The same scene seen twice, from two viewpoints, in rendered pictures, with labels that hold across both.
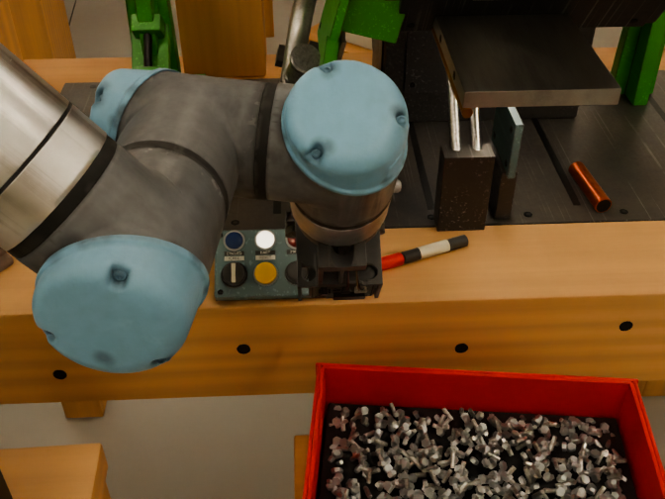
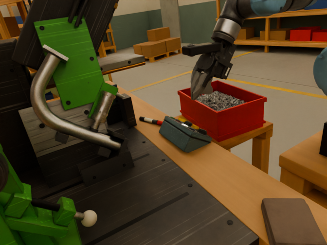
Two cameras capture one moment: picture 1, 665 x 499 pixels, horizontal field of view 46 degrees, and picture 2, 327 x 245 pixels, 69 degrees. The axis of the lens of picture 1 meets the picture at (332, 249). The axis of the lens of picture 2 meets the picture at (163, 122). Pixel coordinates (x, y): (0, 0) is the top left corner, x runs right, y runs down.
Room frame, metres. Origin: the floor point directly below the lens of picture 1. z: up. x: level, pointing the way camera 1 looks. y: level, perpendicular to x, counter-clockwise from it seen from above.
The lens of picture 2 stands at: (0.99, 0.62, 1.26)
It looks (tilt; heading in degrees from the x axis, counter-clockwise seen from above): 25 degrees down; 248
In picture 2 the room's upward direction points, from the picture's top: 9 degrees counter-clockwise
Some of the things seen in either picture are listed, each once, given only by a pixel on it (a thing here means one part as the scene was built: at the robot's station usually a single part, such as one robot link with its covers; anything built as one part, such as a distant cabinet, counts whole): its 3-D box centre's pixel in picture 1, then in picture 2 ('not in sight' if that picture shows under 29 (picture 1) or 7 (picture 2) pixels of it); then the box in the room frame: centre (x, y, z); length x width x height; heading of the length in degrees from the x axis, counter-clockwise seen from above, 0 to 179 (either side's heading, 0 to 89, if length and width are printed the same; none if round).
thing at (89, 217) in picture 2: not in sight; (79, 216); (1.03, 0.26, 0.96); 0.06 x 0.03 x 0.06; 3
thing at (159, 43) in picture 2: not in sight; (156, 43); (-1.88, -5.93, 0.37); 1.20 x 0.80 x 0.74; 16
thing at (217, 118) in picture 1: (183, 147); (265, 0); (0.43, 0.09, 1.24); 0.11 x 0.11 x 0.08; 86
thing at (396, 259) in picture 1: (418, 253); (153, 121); (0.73, -0.10, 0.91); 0.13 x 0.02 x 0.02; 114
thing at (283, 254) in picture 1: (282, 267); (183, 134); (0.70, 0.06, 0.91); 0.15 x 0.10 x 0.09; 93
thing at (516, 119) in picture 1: (503, 154); (108, 105); (0.85, -0.21, 0.97); 0.10 x 0.02 x 0.14; 3
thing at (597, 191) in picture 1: (589, 186); not in sight; (0.87, -0.34, 0.91); 0.09 x 0.02 x 0.02; 9
